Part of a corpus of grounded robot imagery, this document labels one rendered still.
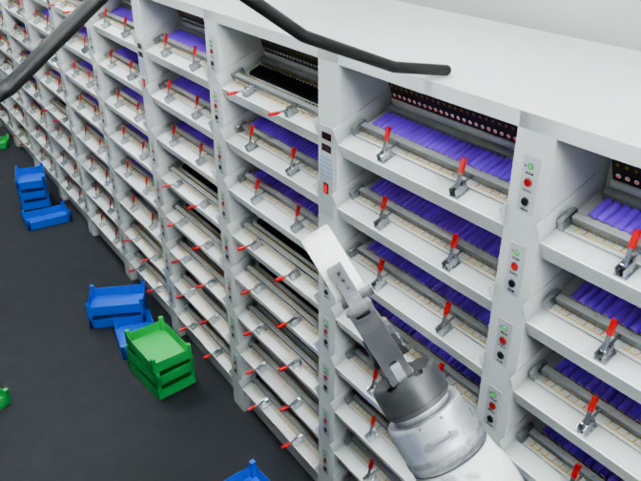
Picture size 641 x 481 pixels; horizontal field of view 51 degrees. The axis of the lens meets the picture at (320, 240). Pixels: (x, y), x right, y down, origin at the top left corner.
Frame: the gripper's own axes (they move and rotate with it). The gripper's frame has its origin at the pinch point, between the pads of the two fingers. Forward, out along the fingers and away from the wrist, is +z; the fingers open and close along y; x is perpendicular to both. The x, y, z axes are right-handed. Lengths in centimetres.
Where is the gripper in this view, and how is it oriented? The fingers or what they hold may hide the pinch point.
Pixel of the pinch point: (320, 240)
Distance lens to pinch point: 70.7
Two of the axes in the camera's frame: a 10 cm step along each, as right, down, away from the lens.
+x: -8.6, 5.2, 0.2
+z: -5.2, -8.5, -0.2
